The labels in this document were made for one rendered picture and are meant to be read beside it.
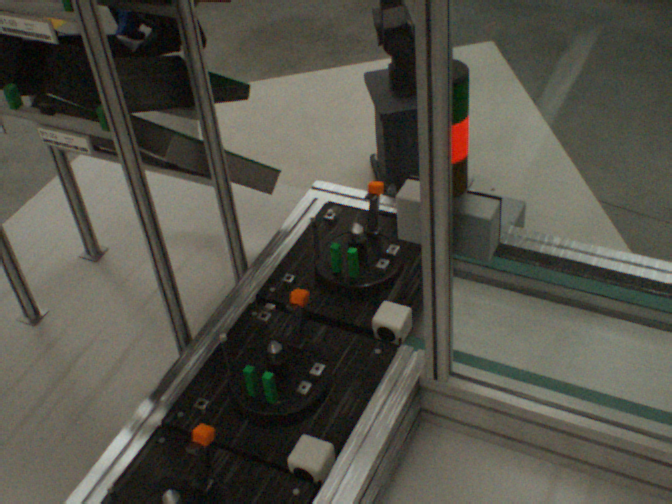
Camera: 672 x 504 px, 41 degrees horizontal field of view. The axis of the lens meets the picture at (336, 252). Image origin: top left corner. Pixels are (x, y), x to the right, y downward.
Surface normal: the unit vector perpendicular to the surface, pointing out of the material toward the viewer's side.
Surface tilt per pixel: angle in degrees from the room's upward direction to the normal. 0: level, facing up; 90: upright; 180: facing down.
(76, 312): 0
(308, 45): 0
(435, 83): 90
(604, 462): 90
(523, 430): 90
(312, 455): 0
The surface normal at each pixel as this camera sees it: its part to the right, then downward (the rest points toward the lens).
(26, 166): -0.08, -0.74
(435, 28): -0.43, 0.63
